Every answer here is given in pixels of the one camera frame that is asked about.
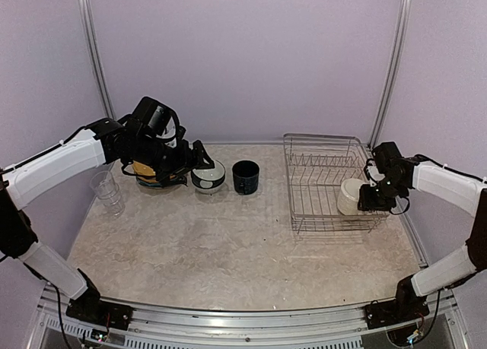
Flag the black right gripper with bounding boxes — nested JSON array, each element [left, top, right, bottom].
[[358, 176, 407, 211]]

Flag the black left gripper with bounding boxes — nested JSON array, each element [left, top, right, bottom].
[[134, 133, 215, 188]]

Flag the dark teal bowl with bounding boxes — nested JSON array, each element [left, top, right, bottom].
[[190, 160, 226, 191]]

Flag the white ceramic mug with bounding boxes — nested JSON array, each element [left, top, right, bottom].
[[336, 178, 365, 216]]

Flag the dark blue mug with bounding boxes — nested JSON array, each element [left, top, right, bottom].
[[232, 160, 260, 195]]

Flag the clear drinking glass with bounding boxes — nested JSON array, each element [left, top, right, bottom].
[[89, 170, 117, 199], [98, 189, 125, 216]]

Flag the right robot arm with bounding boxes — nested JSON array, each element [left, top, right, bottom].
[[358, 143, 486, 327]]

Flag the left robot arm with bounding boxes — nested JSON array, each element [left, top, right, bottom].
[[1, 115, 215, 323]]

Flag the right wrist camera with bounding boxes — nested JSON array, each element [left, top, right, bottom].
[[364, 141, 403, 175]]

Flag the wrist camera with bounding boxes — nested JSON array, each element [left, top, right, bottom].
[[125, 96, 186, 148], [364, 141, 403, 175]]

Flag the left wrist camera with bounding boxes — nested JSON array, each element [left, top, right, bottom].
[[125, 96, 186, 148]]

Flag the wire metal dish rack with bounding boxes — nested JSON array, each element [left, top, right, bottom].
[[283, 133, 389, 235]]

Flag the right aluminium frame post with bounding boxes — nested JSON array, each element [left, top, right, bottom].
[[368, 0, 412, 148]]

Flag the aluminium frame post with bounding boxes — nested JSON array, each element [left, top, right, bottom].
[[368, 0, 412, 148], [78, 0, 116, 119]]

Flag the front aluminium rail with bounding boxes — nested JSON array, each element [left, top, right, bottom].
[[26, 287, 470, 348]]

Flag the left aluminium frame post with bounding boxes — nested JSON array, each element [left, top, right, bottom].
[[78, 0, 116, 119]]

